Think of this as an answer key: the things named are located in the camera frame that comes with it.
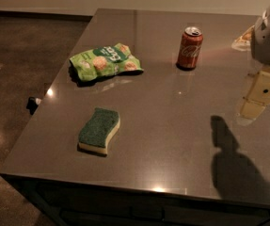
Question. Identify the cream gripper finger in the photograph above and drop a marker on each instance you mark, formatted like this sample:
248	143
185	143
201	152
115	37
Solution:
258	97

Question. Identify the red coke can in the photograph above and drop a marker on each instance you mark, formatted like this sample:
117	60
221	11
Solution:
190	46

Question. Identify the green and yellow sponge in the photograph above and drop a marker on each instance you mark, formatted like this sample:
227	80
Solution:
99	130

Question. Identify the clear jar with snacks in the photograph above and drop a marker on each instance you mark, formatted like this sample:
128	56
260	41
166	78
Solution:
243	43

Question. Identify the green snack bag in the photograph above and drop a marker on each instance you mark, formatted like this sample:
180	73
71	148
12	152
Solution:
104	62

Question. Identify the dark cabinet drawer front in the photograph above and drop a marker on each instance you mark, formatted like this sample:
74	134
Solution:
80	205

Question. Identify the black caster wheel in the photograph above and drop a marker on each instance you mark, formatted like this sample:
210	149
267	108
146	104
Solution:
32	104

